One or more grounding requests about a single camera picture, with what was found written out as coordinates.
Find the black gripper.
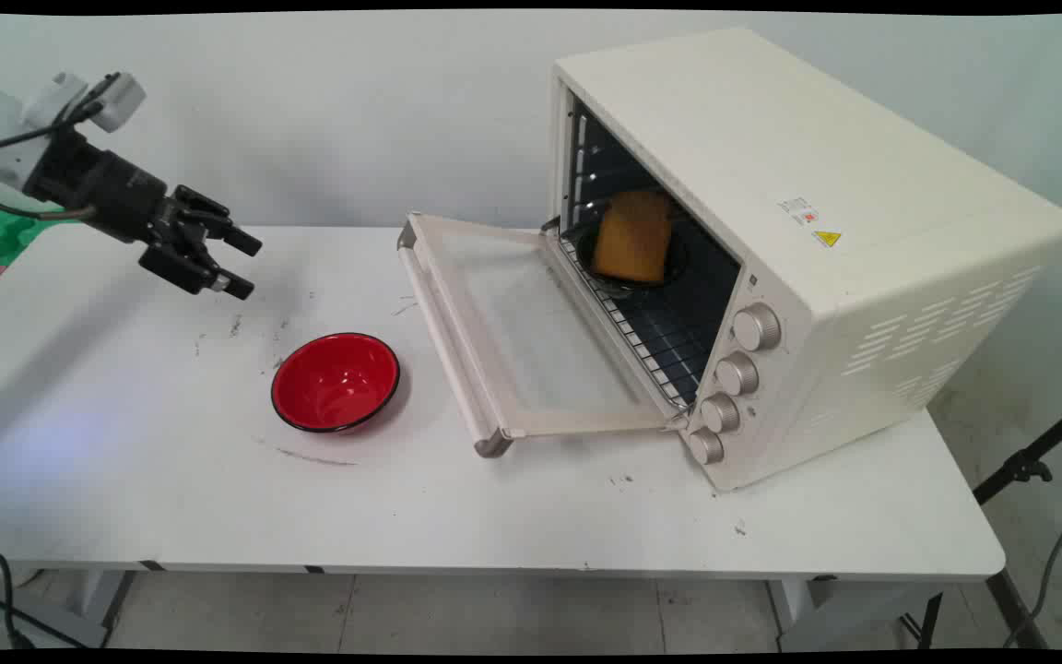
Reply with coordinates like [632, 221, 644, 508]
[24, 129, 264, 302]

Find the cream glass oven door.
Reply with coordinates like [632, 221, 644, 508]
[396, 211, 692, 460]

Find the red bowl with black rim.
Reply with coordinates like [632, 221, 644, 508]
[270, 332, 401, 434]

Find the grey table leg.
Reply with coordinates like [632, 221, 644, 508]
[764, 576, 949, 652]
[0, 569, 137, 650]

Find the orange bread loaf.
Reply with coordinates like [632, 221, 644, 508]
[592, 188, 676, 285]

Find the black plate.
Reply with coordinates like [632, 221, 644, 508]
[574, 215, 691, 299]

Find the silver oven knob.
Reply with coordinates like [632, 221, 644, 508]
[732, 302, 784, 353]
[686, 427, 726, 467]
[714, 351, 761, 397]
[698, 392, 742, 434]

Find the warning label sticker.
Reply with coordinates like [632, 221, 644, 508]
[777, 195, 844, 249]

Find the cream toaster oven body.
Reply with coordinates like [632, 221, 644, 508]
[545, 26, 1062, 493]

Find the black tripod stand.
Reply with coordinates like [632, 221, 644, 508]
[900, 395, 1062, 651]

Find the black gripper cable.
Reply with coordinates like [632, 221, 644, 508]
[0, 187, 97, 222]

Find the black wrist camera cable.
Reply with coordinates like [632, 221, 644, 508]
[0, 74, 122, 154]

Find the black floor cable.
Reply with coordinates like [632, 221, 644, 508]
[0, 551, 85, 650]

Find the metal wire oven rack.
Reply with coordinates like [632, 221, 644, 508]
[556, 231, 709, 409]

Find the grey hanging cable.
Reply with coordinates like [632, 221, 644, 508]
[1001, 420, 1062, 648]

